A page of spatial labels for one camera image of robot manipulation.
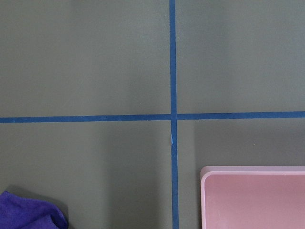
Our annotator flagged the purple cloth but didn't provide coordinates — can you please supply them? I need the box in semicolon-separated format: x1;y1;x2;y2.
0;191;69;229

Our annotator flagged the pink plastic tray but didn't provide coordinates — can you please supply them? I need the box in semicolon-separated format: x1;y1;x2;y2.
200;166;305;229

